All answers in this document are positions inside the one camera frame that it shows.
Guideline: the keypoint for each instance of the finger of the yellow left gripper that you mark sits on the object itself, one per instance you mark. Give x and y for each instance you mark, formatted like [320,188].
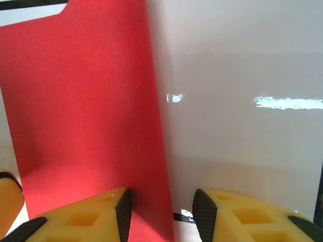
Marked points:
[8,199]

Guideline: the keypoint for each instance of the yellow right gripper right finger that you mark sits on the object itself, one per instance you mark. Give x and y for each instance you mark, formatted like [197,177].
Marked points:
[252,221]

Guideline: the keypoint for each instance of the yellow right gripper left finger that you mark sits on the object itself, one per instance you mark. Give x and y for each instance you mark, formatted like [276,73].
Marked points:
[75,224]

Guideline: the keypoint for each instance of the red paper sheet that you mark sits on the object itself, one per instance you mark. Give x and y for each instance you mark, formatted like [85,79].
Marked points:
[88,100]

